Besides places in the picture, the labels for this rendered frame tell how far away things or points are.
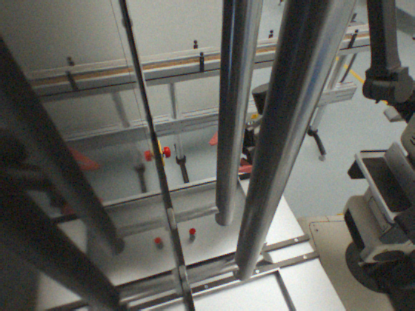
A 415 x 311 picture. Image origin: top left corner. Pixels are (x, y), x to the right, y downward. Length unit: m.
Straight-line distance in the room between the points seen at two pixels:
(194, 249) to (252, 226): 0.71
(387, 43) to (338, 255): 1.12
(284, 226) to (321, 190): 1.29
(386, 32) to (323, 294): 0.73
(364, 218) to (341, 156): 1.39
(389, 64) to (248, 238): 0.78
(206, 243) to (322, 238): 0.92
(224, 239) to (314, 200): 1.34
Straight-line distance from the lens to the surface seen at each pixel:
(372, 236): 1.15
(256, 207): 0.16
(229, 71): 0.16
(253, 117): 1.88
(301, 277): 0.90
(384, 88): 0.93
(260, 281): 0.87
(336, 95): 2.24
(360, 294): 1.64
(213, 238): 0.90
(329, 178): 2.32
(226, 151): 0.20
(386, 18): 0.89
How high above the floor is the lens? 1.71
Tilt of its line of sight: 50 degrees down
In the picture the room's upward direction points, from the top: straight up
